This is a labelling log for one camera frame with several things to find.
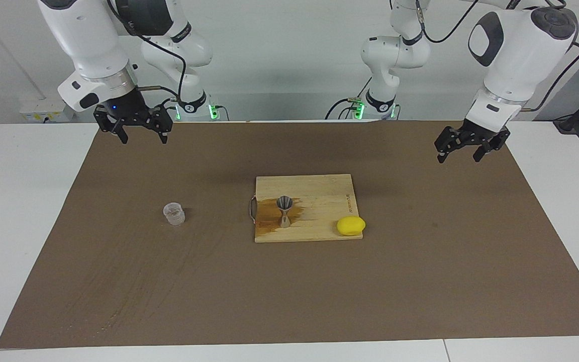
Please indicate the white wall socket box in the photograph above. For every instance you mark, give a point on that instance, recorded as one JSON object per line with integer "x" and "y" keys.
{"x": 43, "y": 109}

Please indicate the bamboo cutting board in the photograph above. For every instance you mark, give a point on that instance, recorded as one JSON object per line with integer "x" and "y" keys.
{"x": 319, "y": 201}

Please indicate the yellow lemon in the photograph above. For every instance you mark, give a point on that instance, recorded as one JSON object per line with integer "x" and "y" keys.
{"x": 351, "y": 225}

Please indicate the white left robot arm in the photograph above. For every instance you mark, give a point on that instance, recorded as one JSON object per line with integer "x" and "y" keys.
{"x": 515, "y": 55}

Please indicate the steel double jigger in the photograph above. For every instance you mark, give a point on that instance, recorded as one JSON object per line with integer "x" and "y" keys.
{"x": 284, "y": 221}

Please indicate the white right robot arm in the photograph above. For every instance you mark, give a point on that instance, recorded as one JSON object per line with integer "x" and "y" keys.
{"x": 83, "y": 40}

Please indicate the brown table mat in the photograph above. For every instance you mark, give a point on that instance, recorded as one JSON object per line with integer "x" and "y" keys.
{"x": 289, "y": 301}

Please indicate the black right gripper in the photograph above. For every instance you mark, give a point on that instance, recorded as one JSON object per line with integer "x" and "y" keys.
{"x": 128, "y": 113}

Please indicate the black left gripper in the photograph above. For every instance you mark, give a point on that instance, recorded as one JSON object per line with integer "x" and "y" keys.
{"x": 470, "y": 134}

